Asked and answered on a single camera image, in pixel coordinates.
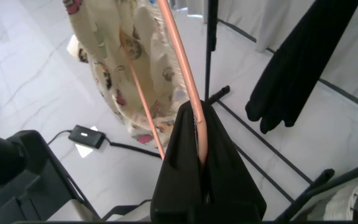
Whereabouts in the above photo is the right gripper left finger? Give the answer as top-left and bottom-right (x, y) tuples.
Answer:
(150, 100), (205, 222)

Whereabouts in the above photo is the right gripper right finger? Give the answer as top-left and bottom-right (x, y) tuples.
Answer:
(201, 100), (267, 222)

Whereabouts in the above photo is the pink clothes hanger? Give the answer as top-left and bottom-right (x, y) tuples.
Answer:
(128, 0), (209, 166)

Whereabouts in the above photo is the cream printed garment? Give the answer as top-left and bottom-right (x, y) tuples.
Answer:
(62, 0), (193, 147)

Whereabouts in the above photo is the black garment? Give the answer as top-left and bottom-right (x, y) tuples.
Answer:
(245, 0), (358, 135)

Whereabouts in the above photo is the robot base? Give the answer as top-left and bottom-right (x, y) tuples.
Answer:
(0, 129), (152, 222)

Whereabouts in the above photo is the white laundry basket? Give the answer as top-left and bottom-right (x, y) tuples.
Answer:
(296, 169), (358, 222)

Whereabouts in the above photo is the black clothes rack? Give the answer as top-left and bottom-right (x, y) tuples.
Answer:
(203, 0), (358, 222)

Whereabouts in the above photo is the black power adapter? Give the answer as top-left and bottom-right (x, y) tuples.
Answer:
(68, 124), (107, 149)

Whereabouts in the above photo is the black cable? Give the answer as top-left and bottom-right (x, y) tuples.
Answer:
(47, 129), (163, 159)

